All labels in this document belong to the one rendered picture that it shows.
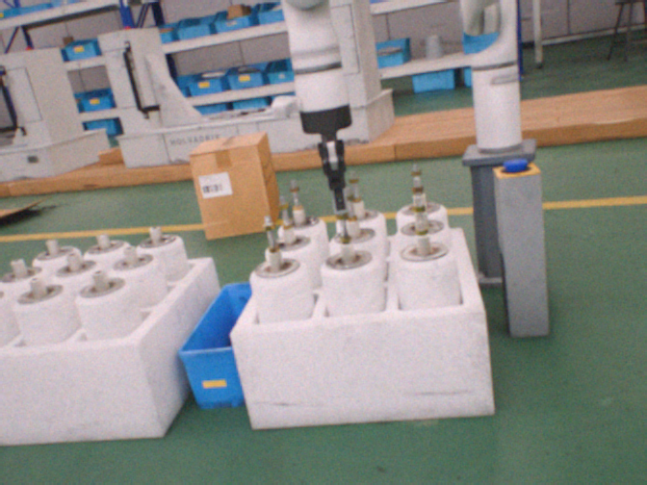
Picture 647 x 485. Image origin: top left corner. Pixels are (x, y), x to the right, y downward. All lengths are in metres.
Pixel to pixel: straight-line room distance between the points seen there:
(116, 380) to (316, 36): 0.63
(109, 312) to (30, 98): 3.05
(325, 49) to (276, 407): 0.56
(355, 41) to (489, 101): 1.72
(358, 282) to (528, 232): 0.35
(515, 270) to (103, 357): 0.73
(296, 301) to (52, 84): 3.30
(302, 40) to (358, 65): 2.13
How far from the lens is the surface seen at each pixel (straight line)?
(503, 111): 1.33
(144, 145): 3.53
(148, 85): 3.60
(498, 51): 1.32
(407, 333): 0.93
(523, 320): 1.20
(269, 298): 0.96
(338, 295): 0.94
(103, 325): 1.08
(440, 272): 0.92
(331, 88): 0.87
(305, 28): 0.88
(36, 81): 4.03
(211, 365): 1.09
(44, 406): 1.18
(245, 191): 2.08
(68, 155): 4.10
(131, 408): 1.10
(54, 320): 1.13
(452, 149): 2.82
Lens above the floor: 0.59
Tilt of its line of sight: 19 degrees down
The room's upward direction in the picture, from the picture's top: 10 degrees counter-clockwise
